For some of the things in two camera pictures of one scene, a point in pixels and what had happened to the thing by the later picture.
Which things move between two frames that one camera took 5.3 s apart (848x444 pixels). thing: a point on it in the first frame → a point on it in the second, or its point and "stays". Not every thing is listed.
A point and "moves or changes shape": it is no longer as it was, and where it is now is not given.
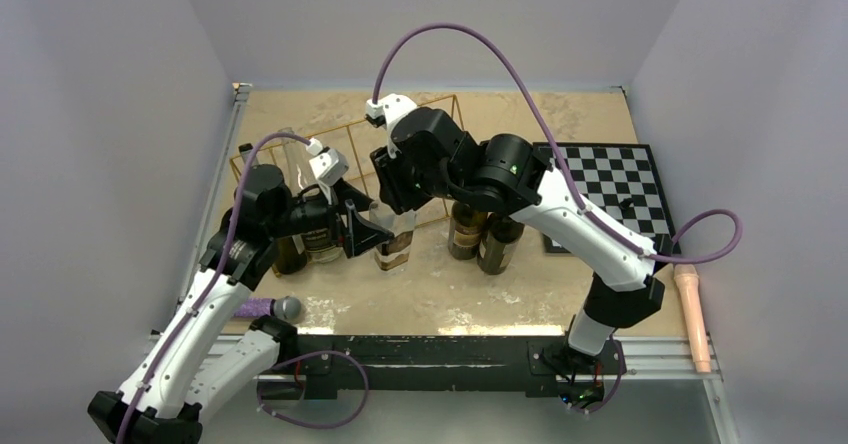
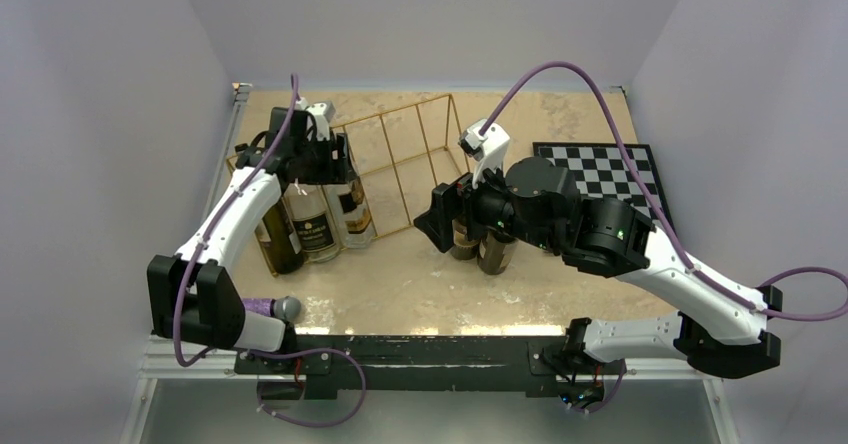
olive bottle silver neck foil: [288, 255] stays
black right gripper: [389, 174] → [447, 202]
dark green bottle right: [464, 233] stays
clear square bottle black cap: [395, 252] moves or changes shape
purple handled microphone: [286, 307] stays
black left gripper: [359, 234] → [328, 172]
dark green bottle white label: [499, 243] stays
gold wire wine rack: [407, 160] stays
